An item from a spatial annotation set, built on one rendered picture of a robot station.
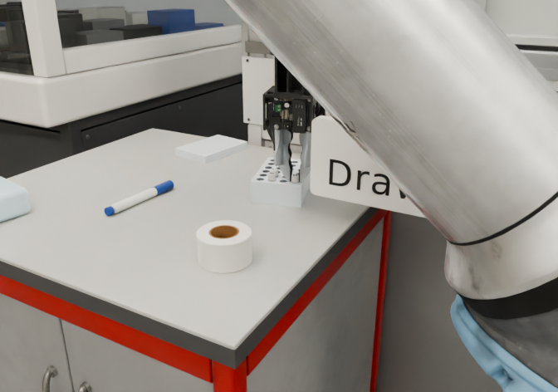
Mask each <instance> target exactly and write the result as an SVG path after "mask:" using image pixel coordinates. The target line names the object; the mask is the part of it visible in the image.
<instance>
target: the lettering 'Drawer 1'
mask: <svg viewBox="0 0 558 392"><path fill-rule="evenodd" d="M333 163H338V164H343V165H344V166H345V167H346V170H347V179H346V181H345V182H344V183H341V184H338V183H334V182H333ZM363 174H368V175H370V172H368V171H365V172H363V173H361V171H360V170H358V176H357V190H360V179H361V176H362V175H363ZM374 176H375V177H383V178H385V179H386V183H385V182H374V183H373V185H372V190H373V192H374V193H375V194H385V195H387V196H389V185H390V181H389V178H388V176H386V175H384V174H374ZM350 177H351V171H350V167H349V165H348V164H347V163H345V162H343V161H340V160H336V159H330V177H329V184H331V185H335V186H345V185H347V184H348V183H349V182H350ZM377 184H382V185H386V189H385V191H383V192H379V191H377V190H376V189H375V186H376V185H377ZM399 194H400V198H403V199H405V197H406V195H405V194H404V193H403V192H402V191H401V190H400V189H399Z"/></svg>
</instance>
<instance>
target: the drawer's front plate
mask: <svg viewBox="0 0 558 392"><path fill-rule="evenodd" d="M330 159H336V160H340V161H343V162H345V163H347V164H348V165H349V167H350V171H351V177H350V182H349V183H348V184H347V185H345V186H335V185H331V184H329V177H330ZM358 170H360V171H361V173H363V172H365V171H368V172H370V175H368V174H363V175H362V176H361V179H360V190H357V176H358ZM374 174H384V175H386V174H385V173H384V172H383V171H382V169H381V168H380V167H379V166H378V165H377V164H376V163H375V162H374V161H373V160H372V159H371V158H370V157H369V156H368V155H367V154H366V153H365V152H364V151H363V150H362V149H361V148H360V147H359V146H358V144H357V143H356V142H355V141H354V140H353V139H352V138H351V137H350V136H349V135H348V134H347V133H346V132H345V131H344V129H343V128H342V127H341V126H340V125H339V124H338V123H337V122H336V121H335V120H334V119H333V118H332V117H331V116H324V115H320V116H318V117H316V118H315V119H314V120H313V121H312V122H311V182H310V190H311V192H312V193H313V194H314V195H318V196H321V197H326V198H333V199H338V200H342V201H346V202H350V203H357V204H362V205H366V206H370V207H374V208H382V209H386V210H390V211H395V212H398V213H406V214H410V215H414V216H419V217H422V218H426V217H425V216H424V215H423V214H422V213H421V212H420V211H419V210H418V208H417V207H416V206H415V205H414V204H413V203H412V202H411V201H410V200H409V199H408V198H407V197H405V199H403V198H400V194H399V188H398V187H397V186H396V185H395V184H394V182H393V181H392V180H391V179H389V181H390V185H389V196H387V195H385V194H375V193H374V192H373V190H372V185H373V183H374V182H385V183H386V179H385V178H383V177H375V176H374ZM386 176H387V175H386ZM388 178H389V177H388ZM346 179H347V170H346V167H345V166H344V165H343V164H338V163H333V182H334V183H338V184H341V183H344V182H345V181H346ZM375 189H376V190H377V191H379V192H383V191H385V189H386V185H382V184H377V185H376V186H375Z"/></svg>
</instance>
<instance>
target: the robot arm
mask: <svg viewBox="0 0 558 392"><path fill-rule="evenodd" d="M223 1H224V2H225V3H226V4H227V5H228V6H229V7H230V8H231V9H232V10H233V11H234V12H235V13H236V14H237V15H238V17H239V18H240V19H241V20H242V21H243V22H244V23H245V24H246V25H247V26H248V27H249V28H250V30H251V31H252V32H253V33H254V34H255V35H256V36H257V37H258V38H259V39H260V40H261V41H262V43H263V44H264V45H265V46H266V47H267V48H268V49H269V50H270V54H271V55H273V56H275V85H274V86H272V87H271V88H270V89H269V90H267V91H266V92H265V93H264V94H262V103H263V130H267V133H268V134H269V136H270V138H271V140H272V143H273V150H274V165H275V166H279V168H280V170H281V172H282V173H283V175H284V176H285V178H286V180H287V181H288V182H291V176H292V169H293V166H292V164H291V155H292V152H291V148H290V143H291V141H292V139H293V133H300V134H299V140H300V143H301V146H302V152H301V156H300V159H301V167H300V169H299V182H300V183H301V182H302V181H303V180H304V179H305V178H306V176H307V175H308V174H309V172H310V171H311V122H312V121H313V120H314V119H315V118H316V117H318V116H320V115H324V116H326V111H327V112H328V113H329V114H330V116H331V117H332V118H333V119H334V120H335V121H336V122H337V123H338V124H339V125H340V126H341V127H342V128H343V129H344V131H345V132H346V133H347V134H348V135H349V136H350V137H351V138H352V139H353V140H354V141H355V142H356V143H357V144H358V146H359V147H360V148H361V149H362V150H363V151H364V152H365V153H366V154H367V155H368V156H369V157H370V158H371V159H372V160H373V161H374V162H375V163H376V164H377V165H378V166H379V167H380V168H381V169H382V171H383V172H384V173H385V174H386V175H387V176H388V177H389V178H390V179H391V180H392V181H393V182H394V184H395V185H396V186H397V187H398V188H399V189H400V190H401V191H402V192H403V193H404V194H405V195H406V197H407V198H408V199H409V200H410V201H411V202H412V203H413V204H414V205H415V206H416V207H417V208H418V210H419V211H420V212H421V213H422V214H423V215H424V216H425V217H426V218H427V219H428V220H429V221H430V223H431V224H432V225H433V226H434V227H435V228H436V229H437V230H438V231H439V232H440V233H441V234H442V235H443V236H444V237H445V238H446V240H447V248H446V256H445V264H444V272H445V277H446V279H447V281H448V284H449V285H450V286H451V287H452V288H453V290H454V291H455V292H456V293H457V295H456V298H455V301H454V302H453V304H452V305H451V311H450V313H451V318H452V321H453V325H454V327H455V329H456V331H457V333H458V335H459V337H460V338H461V340H462V342H463V344H464V345H465V346H466V347H467V349H468V351H469V352H470V354H471V355H472V357H473V358H474V359H475V361H476V362H477V363H478V364H479V365H480V366H481V368H482V369H483V370H484V372H485V373H486V374H487V375H489V376H491V377H492V378H493V379H494V380H495V381H496V382H497V383H498V384H499V385H500V386H501V387H502V389H503V392H558V93H557V92H556V90H555V89H554V88H553V87H552V86H551V85H550V83H549V82H548V81H547V80H546V79H545V78H544V77H543V75H542V74H541V73H540V72H539V71H538V70H537V69H536V68H535V67H534V66H533V65H532V64H531V63H530V61H529V60H528V59H527V58H526V57H525V56H524V55H523V53H522V52H521V51H520V50H519V49H518V48H517V47H516V45H515V44H514V43H513V42H512V41H511V40H510V38H509V37H508V36H507V35H506V34H505V33H504V32H503V30H502V29H501V28H500V27H499V26H498V25H497V24H496V23H495V22H494V21H493V20H492V19H491V18H490V16H489V15H488V14H487V13H486V12H485V11H484V10H483V8H482V7H481V6H480V5H479V4H478V3H477V1H476V0H223ZM266 103H267V118H266Z"/></svg>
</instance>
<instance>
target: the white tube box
mask: <svg viewBox="0 0 558 392"><path fill-rule="evenodd" d="M291 164H292V166H293V169H292V174H298V175H299V169H300V167H301V160H300V159H291ZM271 169H278V177H276V180H275V181H273V182H272V181H271V182H270V181H268V173H271ZM310 182H311V171H310V172H309V174H308V175H307V176H306V178H305V179H304V180H303V181H302V182H301V183H300V182H299V183H298V184H293V183H292V182H288V181H287V180H286V178H285V176H284V175H283V173H282V172H281V170H280V168H279V166H275V165H274V158H272V157H268V158H267V160H266V161H265V162H264V164H263V165H262V167H261V168H260V169H259V170H258V171H257V173H256V174H255V175H254V177H253V178H252V180H251V181H250V201H251V203H259V204H269V205H278V206H287V207H297V208H301V206H302V204H303V203H304V201H305V198H306V196H307V194H308V191H309V189H310Z"/></svg>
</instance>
